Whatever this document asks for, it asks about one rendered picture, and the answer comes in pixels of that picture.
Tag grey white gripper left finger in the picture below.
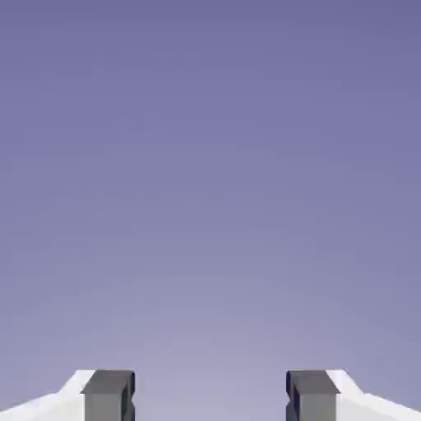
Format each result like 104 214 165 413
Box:
0 368 136 421

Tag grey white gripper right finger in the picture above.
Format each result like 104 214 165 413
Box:
285 368 421 421

